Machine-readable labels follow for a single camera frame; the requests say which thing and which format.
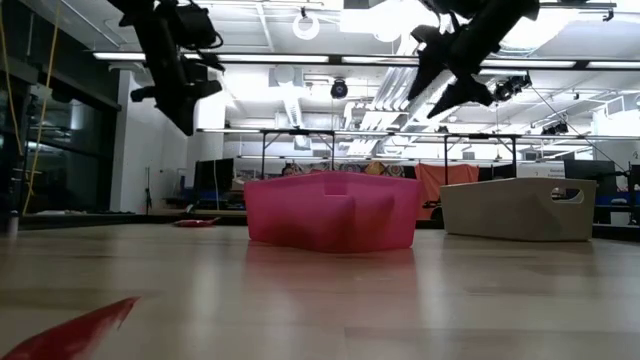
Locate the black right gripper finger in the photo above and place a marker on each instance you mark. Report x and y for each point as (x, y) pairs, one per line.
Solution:
(465, 95)
(431, 67)

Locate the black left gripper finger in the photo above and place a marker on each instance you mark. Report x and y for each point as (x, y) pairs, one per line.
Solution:
(187, 115)
(171, 112)

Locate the red Skittles pack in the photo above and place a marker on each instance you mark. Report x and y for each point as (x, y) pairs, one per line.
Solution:
(60, 340)
(196, 222)

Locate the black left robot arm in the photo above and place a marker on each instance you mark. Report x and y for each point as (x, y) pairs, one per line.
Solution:
(155, 45)

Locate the silver ceiling ducts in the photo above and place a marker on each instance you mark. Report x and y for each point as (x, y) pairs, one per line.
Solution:
(395, 90)

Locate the black stage light cluster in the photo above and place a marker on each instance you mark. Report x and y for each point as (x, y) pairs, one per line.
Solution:
(555, 129)
(510, 87)

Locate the black monitor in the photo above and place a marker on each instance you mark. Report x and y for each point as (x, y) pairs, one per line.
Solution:
(590, 171)
(214, 175)

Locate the thin black tripod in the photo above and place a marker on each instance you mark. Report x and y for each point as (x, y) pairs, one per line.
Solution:
(148, 192)

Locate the orange cloth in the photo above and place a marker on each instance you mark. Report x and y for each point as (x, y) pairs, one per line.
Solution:
(446, 182)

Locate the black round ceiling spotlight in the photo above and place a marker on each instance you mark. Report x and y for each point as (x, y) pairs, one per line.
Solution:
(339, 89)

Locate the white sign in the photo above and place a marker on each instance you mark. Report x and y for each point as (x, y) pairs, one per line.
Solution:
(540, 171)

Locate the colourful patterned cloth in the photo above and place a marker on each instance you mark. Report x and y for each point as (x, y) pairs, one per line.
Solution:
(370, 168)

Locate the light grey plastic bin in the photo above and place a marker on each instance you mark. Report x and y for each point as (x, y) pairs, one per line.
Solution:
(500, 215)

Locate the red plastic bin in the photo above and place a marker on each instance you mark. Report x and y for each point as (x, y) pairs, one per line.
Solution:
(300, 215)

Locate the white cylinder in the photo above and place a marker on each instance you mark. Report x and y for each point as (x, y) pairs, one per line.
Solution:
(12, 223)

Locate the black frame table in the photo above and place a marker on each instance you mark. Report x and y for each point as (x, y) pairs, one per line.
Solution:
(297, 131)
(480, 135)

